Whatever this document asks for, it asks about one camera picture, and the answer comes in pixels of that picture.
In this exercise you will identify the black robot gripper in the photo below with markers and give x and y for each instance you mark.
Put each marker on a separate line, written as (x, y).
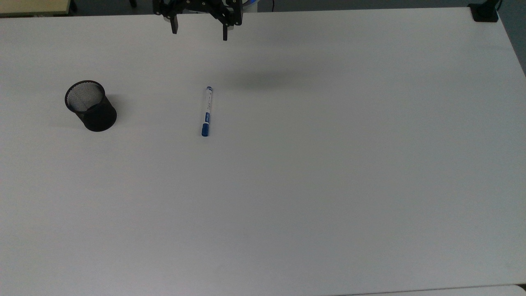
(193, 5)

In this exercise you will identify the beige wooden table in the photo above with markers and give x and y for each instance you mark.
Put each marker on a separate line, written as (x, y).
(33, 6)

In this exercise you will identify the blue white marker pen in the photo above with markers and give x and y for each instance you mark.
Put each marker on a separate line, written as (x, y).
(206, 111)

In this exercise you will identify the black clamp pole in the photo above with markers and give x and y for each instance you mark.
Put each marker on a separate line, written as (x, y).
(485, 12)

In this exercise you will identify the black mesh pen cup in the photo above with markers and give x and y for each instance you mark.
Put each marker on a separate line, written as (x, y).
(95, 111)

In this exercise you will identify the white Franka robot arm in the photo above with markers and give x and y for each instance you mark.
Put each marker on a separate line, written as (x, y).
(250, 2)

